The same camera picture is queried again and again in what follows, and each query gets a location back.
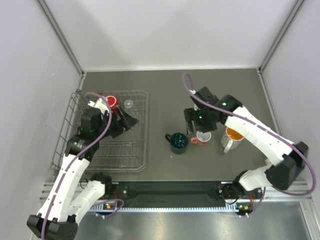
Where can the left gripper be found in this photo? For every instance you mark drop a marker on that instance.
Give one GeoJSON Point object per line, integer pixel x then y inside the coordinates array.
{"type": "Point", "coordinates": [125, 120]}

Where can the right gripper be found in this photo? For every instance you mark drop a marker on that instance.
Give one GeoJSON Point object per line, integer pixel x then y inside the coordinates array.
{"type": "Point", "coordinates": [190, 114]}

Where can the clear plastic cup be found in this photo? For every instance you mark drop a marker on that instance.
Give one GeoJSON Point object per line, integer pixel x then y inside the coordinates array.
{"type": "Point", "coordinates": [128, 104]}

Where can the red mug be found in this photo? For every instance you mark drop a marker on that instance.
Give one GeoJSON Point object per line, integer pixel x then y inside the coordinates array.
{"type": "Point", "coordinates": [112, 101]}

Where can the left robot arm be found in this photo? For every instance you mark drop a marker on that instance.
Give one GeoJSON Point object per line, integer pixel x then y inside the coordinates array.
{"type": "Point", "coordinates": [61, 214]}

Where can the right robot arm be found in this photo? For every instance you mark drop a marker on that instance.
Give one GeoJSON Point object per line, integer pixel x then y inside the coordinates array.
{"type": "Point", "coordinates": [286, 159]}

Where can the small pink mug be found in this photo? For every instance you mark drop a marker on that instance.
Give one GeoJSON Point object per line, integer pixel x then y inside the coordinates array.
{"type": "Point", "coordinates": [201, 138]}

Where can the dark green mug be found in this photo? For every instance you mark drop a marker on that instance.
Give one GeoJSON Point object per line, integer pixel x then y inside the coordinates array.
{"type": "Point", "coordinates": [178, 142]}

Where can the white mug orange inside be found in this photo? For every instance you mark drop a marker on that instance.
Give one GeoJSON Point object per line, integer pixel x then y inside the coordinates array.
{"type": "Point", "coordinates": [230, 139]}

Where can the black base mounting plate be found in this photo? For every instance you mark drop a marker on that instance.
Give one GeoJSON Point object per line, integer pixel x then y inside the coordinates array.
{"type": "Point", "coordinates": [177, 194]}

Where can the grey wire dish rack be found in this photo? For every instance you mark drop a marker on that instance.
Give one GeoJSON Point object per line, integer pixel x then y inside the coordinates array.
{"type": "Point", "coordinates": [125, 153]}

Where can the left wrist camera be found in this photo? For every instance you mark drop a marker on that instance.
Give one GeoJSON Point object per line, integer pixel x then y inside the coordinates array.
{"type": "Point", "coordinates": [91, 103]}

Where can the aluminium frame rail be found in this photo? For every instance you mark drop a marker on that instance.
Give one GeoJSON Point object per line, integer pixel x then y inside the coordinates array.
{"type": "Point", "coordinates": [242, 208]}

